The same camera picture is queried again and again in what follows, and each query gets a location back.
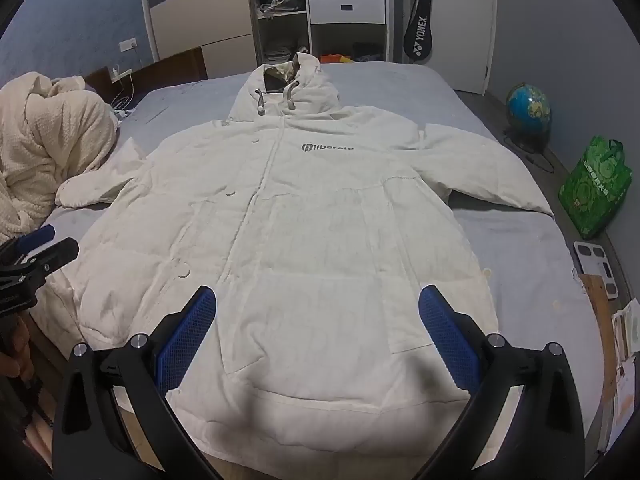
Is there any white bathroom scale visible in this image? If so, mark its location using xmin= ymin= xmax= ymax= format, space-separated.
xmin=573 ymin=241 xmax=622 ymax=302

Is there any black globe cable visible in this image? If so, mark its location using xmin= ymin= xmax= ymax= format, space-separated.
xmin=521 ymin=151 xmax=557 ymax=175

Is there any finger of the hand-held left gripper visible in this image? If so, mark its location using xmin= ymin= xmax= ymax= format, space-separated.
xmin=0 ymin=224 xmax=57 ymax=262
xmin=0 ymin=238 xmax=81 ymax=291

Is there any stack of papers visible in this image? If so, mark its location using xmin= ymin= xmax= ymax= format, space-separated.
xmin=610 ymin=297 xmax=640 ymax=366

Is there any brown wooden headboard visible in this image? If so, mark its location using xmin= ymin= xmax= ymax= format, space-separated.
xmin=82 ymin=46 xmax=209 ymax=100

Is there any cream fleece blanket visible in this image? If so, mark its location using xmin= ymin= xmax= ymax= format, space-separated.
xmin=0 ymin=71 xmax=119 ymax=250

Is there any white hooded coat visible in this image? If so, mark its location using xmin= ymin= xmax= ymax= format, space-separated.
xmin=54 ymin=52 xmax=556 ymax=480

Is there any folded clothes stack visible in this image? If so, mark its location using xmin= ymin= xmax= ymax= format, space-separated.
xmin=263 ymin=41 xmax=297 ymax=64

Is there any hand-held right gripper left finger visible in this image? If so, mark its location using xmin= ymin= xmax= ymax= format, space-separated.
xmin=52 ymin=285 xmax=222 ymax=480

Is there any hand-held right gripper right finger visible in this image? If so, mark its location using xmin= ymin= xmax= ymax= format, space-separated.
xmin=415 ymin=284 xmax=586 ymax=480

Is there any green shopping bag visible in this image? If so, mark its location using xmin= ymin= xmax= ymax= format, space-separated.
xmin=557 ymin=135 xmax=632 ymax=241

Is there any white charging cable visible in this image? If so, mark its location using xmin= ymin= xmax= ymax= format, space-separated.
xmin=111 ymin=77 xmax=137 ymax=112

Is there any black racket bag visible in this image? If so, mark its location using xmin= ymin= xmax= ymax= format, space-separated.
xmin=402 ymin=0 xmax=437 ymax=65

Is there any blue globe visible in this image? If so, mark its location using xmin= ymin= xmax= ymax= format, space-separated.
xmin=504 ymin=82 xmax=553 ymax=152

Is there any white wardrobe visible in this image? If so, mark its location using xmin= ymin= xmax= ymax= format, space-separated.
xmin=139 ymin=0 xmax=417 ymax=81

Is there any white door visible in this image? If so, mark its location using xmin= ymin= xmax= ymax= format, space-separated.
xmin=414 ymin=0 xmax=499 ymax=97

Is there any grey bed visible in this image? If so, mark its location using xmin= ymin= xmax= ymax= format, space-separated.
xmin=27 ymin=60 xmax=608 ymax=461

